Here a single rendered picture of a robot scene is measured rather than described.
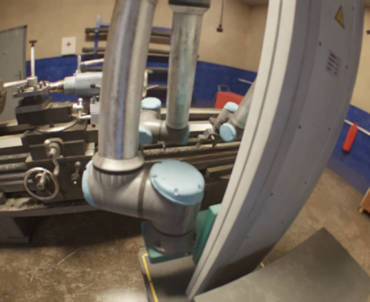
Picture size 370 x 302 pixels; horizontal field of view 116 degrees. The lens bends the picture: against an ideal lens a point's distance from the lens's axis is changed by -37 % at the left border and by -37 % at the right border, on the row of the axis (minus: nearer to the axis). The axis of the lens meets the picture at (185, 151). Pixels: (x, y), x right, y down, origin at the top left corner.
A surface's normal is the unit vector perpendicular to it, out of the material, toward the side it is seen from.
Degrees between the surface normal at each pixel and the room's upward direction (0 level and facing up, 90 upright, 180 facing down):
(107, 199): 80
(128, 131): 83
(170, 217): 90
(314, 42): 90
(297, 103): 90
